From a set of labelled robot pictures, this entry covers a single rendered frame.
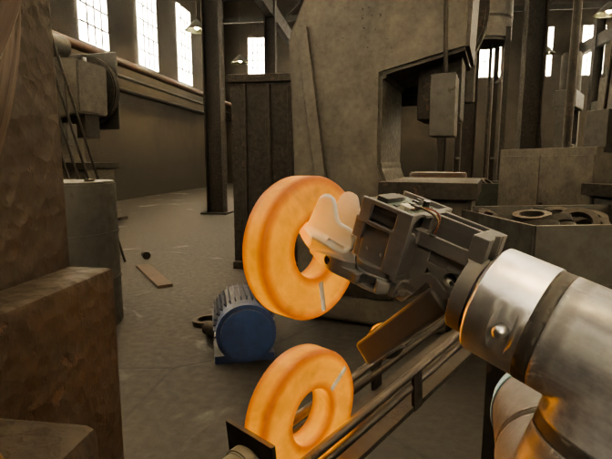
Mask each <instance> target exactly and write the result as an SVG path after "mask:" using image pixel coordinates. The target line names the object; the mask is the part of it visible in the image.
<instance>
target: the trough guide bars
mask: <svg viewBox="0 0 612 459"><path fill-rule="evenodd" d="M444 326H445V332H449V331H450V330H451V329H452V328H450V327H449V326H447V325H446V323H445V317H444V318H443V319H442V320H440V321H439V322H437V323H436V324H435V325H434V326H433V327H431V328H430V329H429V330H427V331H426V332H424V333H423V334H422V335H420V336H419V337H417V338H416V339H415V340H413V341H412V342H410V343H409V344H408V345H406V346H405V347H404V348H403V351H402V352H401V353H400V354H399V355H398V356H396V357H395V358H392V359H388V360H387V361H385V362H383V363H382V361H383V358H381V359H380V360H379V361H377V362H375V363H373V364H368V363H365V364H364V365H363V366H361V367H360V368H358V369H357V370H356V371H354V372H352V382H353V383H354V382H355V381H356V380H358V379H359V378H360V377H362V376H363V375H365V374H366V373H367V372H368V371H369V370H371V372H370V373H368V374H367V375H365V376H364V377H363V378H361V379H360V380H359V381H358V382H357V383H355V384H354V385H353V395H355V394H356V393H357V392H358V391H360V390H361V389H362V388H363V387H365V386H366V385H367V384H369V383H372V390H373V391H374V390H376V389H377V388H378V387H379V386H381V385H382V373H383V372H385V371H386V370H388V369H389V368H390V367H392V366H393V365H394V364H396V363H397V362H398V361H400V360H401V359H402V358H403V357H404V356H405V355H407V354H408V353H409V352H411V351H412V350H413V349H415V348H416V347H417V346H419V345H420V344H421V343H423V342H424V341H426V340H427V339H428V338H430V337H431V336H432V335H433V334H435V333H436V332H438V331H439V330H440V329H442V328H443V327H444ZM459 339H460V332H458V331H456V332H455V333H454V334H453V335H452V336H450V337H449V338H448V339H447V340H445V341H444V342H443V343H441V344H440V345H439V346H438V347H437V348H435V349H434V350H433V351H432V352H430V353H429V354H428V355H426V356H425V357H424V358H423V359H422V360H420V361H419V362H418V363H416V364H415V365H414V367H412V368H411V369H410V370H409V371H408V372H406V373H405V374H404V375H402V376H401V377H400V378H399V379H397V380H396V381H395V382H394V383H392V384H391V385H390V386H389V387H387V388H386V389H385V390H384V391H382V392H381V393H380V394H379V395H377V396H376V397H375V398H374V399H372V400H371V401H370V402H369V403H367V404H366V405H365V406H364V407H363V408H362V409H361V410H360V411H358V412H357V413H356V414H355V415H353V416H352V417H351V418H350V419H348V420H347V421H346V422H345V423H343V424H342V425H341V426H340V427H338V428H337V429H336V430H335V431H333V432H332V433H331V434H329V435H328V436H327V437H326V438H325V439H323V440H322V441H321V442H320V443H318V444H317V445H316V446H314V447H313V448H312V449H311V450H310V451H309V452H308V453H306V454H305V455H304V456H303V457H302V458H300V459H318V458H319V457H321V458H320V459H337V458H338V457H339V456H340V455H341V454H342V453H344V452H345V451H346V450H347V449H348V448H349V447H350V446H351V445H353V444H354V443H355V442H356V441H357V440H358V439H359V438H361V437H362V436H363V435H364V434H365V433H366V432H368V431H369V430H370V429H371V428H372V427H373V426H374V425H375V424H377V423H378V422H379V421H380V420H381V419H382V418H383V417H384V416H385V415H386V414H387V413H388V412H390V411H391V410H392V409H393V408H394V407H395V406H396V405H397V404H398V403H400V402H401V401H402V400H403V399H404V398H405V397H407V396H408V395H409V394H410V393H412V406H413V407H414V411H415V412H416V411H417V410H418V409H419V408H420V407H421V406H422V405H423V382H424V381H425V380H426V379H427V378H428V377H429V376H431V375H432V374H433V373H434V372H435V371H436V370H437V369H439V368H440V367H441V366H442V365H443V364H444V363H445V362H447V361H448V360H449V359H450V358H451V357H452V356H453V355H455V354H456V353H457V352H458V351H459V350H460V349H461V348H463V346H462V344H461V343H460V340H459ZM458 340H459V341H458ZM457 341H458V342H457ZM453 344H454V345H453ZM452 345H453V346H452ZM451 346H452V347H451ZM449 347H451V348H449ZM448 348H449V349H448ZM447 349H448V350H447ZM446 350H447V351H446ZM445 351H446V352H445ZM443 352H444V353H443ZM442 353H443V354H442ZM441 354H442V355H441ZM440 355H441V356H440ZM439 356H440V357H439ZM437 357H439V358H437ZM436 358H437V359H436ZM435 359H436V360H435ZM434 360H435V361H434ZM431 362H433V363H431ZM430 363H431V364H430ZM429 364H430V365H429ZM428 365H429V366H428ZM427 366H428V367H427ZM425 367H427V368H426V369H424V368H425ZM423 369H424V370H423ZM407 383H408V384H407ZM402 387H403V388H402ZM401 388H402V389H401ZM400 389H401V390H400ZM399 390H400V391H399ZM398 391H399V392H398ZM397 392H398V393H397ZM395 393H397V394H395ZM392 396H393V397H392ZM390 397H392V398H391V399H390V400H388V399H389V398H390ZM387 400H388V401H387ZM386 401H387V402H386ZM385 402H386V403H385ZM383 403H385V404H383ZM381 405H382V406H381ZM311 406H312V401H311V402H310V403H308V404H307V405H305V406H304V407H302V408H301V409H300V410H299V411H298V412H296V413H295V416H294V420H293V426H294V425H295V424H297V423H298V422H300V421H301V420H303V419H304V418H305V417H307V416H308V415H309V414H310V412H311ZM380 406H381V407H380ZM378 407H380V408H379V409H378V410H376V409H377V408H378ZM375 410H376V411H375ZM374 411H375V412H374ZM373 412H374V413H373ZM371 413H373V414H372V415H370V414H371ZM369 415H370V416H369ZM368 416H369V417H368ZM366 417H368V418H367V419H366V420H364V419H365V418H366ZM306 420H307V419H306ZM306 420H305V421H304V422H302V423H300V424H299V425H298V426H296V427H295V428H294V429H292V431H293V434H295V433H297V432H298V431H299V430H300V429H301V428H302V426H303V425H304V424H305V422H306ZM363 420H364V421H363ZM362 421H363V422H362ZM359 423H361V424H360V425H358V424H359ZM357 425H358V426H357ZM293 426H292V427H293ZM356 426H357V427H356ZM354 427H356V428H355V429H354V430H353V431H352V429H353V428H354ZM347 433H349V434H348V435H346V434H347ZM345 435H346V436H345ZM344 436H345V437H344ZM343 437H344V438H343ZM342 438H343V439H342ZM341 439H342V440H341ZM340 440H341V441H340ZM336 443H337V444H336ZM335 444H336V445H335ZM331 447H332V449H331V450H330V451H328V450H329V449H330V448H331ZM327 451H328V452H327ZM326 452H327V453H326ZM324 453H326V454H325V455H324V456H322V455H323V454H324Z"/></svg>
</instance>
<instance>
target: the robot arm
mask: <svg viewBox="0 0 612 459"><path fill-rule="evenodd" d="M430 205H432V206H433V207H431V206H430ZM434 207H436V208H434ZM451 212H452V209H451V208H449V207H446V206H444V205H442V204H439V203H436V202H434V201H431V200H429V199H425V198H423V197H420V196H417V195H415V194H413V193H411V192H408V191H405V192H404V193H403V195H401V194H396V193H389V194H382V195H378V196H377V197H368V196H363V200H362V206H361V209H360V203H359V199H358V197H357V195H355V194H354V193H352V192H350V191H347V192H344V193H343V194H342V195H341V196H340V198H339V200H338V202H337V203H336V200H335V198H334V197H333V196H332V195H330V194H323V195H322V196H321V197H320V198H319V200H318V202H317V205H316V207H315V209H314V211H313V213H312V215H311V218H310V220H309V221H307V222H306V223H305V224H304V225H303V226H302V228H301V230H300V234H301V237H302V239H303V241H304V242H305V244H306V245H307V246H308V248H309V249H310V253H311V254H312V255H313V256H314V257H315V259H316V260H317V261H318V262H319V263H320V264H321V265H322V266H323V267H325V268H326V269H327V270H329V271H331V272H333V273H335V274H336V275H338V276H341V277H343V278H344V279H346V280H348V281H350V282H352V283H353V284H357V285H358V286H359V287H361V288H363V289H365V290H367V291H370V292H373V293H375V294H378V295H381V296H385V297H392V298H394V297H396V299H397V300H398V301H406V300H408V299H410V298H412V297H414V296H416V295H418V294H421V295H420V296H419V297H417V298H416V299H415V300H413V301H412V302H410V303H409V304H408V305H406V306H405V307H404V308H402V309H401V310H400V311H398V312H397V313H395V314H394V315H393V316H392V317H391V318H390V319H389V320H387V321H380V322H378V323H376V324H374V325H373V326H372V327H371V329H370V331H369V333H368V335H367V336H366V337H364V338H363V339H362V340H360V341H359V342H358V343H357V348H358V350H359V351H360V353H361V355H362V357H363V359H364V360H365V361H366V362H367V363H368V364H373V363H375V362H377V361H379V360H380V359H381V358H383V359H392V358H395V357H396V356H398V355H399V354H400V353H401V352H402V351H403V348H404V346H405V344H406V343H407V342H408V341H410V340H411V339H413V338H414V337H416V336H417V335H419V334H420V333H422V332H424V331H425V330H427V329H428V328H429V327H431V326H432V325H434V324H435V323H437V322H438V321H440V320H441V319H442V318H444V317H445V323H446V325H447V326H449V327H450V328H452V329H454V330H456V331H458V332H460V343H461V344H462V346H463V348H465V349H466V350H467V351H469V352H471V353H473V354H475V355H477V356H478V357H480V358H482V359H484V360H485V361H487V362H490V363H491V364H492V365H494V366H495V367H497V368H499V369H501V370H502V371H504V372H506V374H505V375H504V376H503V377H502V378H501V379H500V380H499V382H498V383H497V385H496V387H495V390H494V394H493V399H492V402H491V408H490V416H491V422H492V426H493V428H494V437H495V459H612V290H611V289H609V288H607V287H604V286H602V285H599V284H597V283H594V282H593V281H591V280H587V279H584V278H582V277H579V276H576V275H574V274H572V273H569V272H567V271H566V270H564V269H562V268H559V267H557V266H555V265H553V264H550V263H548V262H545V261H543V260H540V259H537V258H535V257H532V256H530V255H527V254H525V253H523V252H521V251H518V250H514V249H509V250H506V251H504V252H502V249H503V247H504V245H505V241H506V238H507V235H505V234H504V233H501V232H499V231H496V230H494V229H489V228H487V227H485V226H483V225H480V224H478V223H475V222H472V221H471V220H468V219H464V218H462V217H459V216H456V215H454V214H452V213H451ZM501 252H502V253H501ZM430 287H431V288H430ZM428 288H429V289H428ZM427 289H428V290H427Z"/></svg>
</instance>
